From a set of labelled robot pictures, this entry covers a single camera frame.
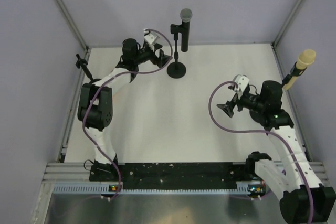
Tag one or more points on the beige microphone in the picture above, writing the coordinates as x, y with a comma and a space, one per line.
306, 58

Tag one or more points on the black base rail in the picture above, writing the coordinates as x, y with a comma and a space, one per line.
174, 176

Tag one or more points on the aluminium frame post right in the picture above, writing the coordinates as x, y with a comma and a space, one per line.
287, 23

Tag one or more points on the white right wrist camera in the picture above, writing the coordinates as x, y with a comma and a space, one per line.
240, 84

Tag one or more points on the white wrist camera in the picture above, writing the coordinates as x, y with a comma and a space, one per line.
240, 84
151, 38

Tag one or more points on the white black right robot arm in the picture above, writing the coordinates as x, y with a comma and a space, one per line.
303, 198

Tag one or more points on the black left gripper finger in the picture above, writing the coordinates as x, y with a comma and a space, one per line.
157, 46
163, 59

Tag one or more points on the aluminium frame post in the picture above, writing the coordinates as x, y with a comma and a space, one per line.
287, 23
71, 24

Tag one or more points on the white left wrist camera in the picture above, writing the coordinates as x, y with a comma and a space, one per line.
151, 38

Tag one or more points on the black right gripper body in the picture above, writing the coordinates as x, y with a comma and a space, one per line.
250, 101

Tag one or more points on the black microphone silver grille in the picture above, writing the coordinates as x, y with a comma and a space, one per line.
186, 16

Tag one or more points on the aluminium frame post left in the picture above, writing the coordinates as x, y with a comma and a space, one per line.
71, 24

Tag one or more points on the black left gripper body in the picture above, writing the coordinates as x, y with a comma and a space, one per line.
146, 54

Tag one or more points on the black microphone stand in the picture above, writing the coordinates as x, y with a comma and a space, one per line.
82, 64
272, 115
176, 69

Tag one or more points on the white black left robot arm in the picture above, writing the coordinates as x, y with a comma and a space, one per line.
95, 109

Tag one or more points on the grey slotted cable duct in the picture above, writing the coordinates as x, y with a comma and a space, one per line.
110, 189

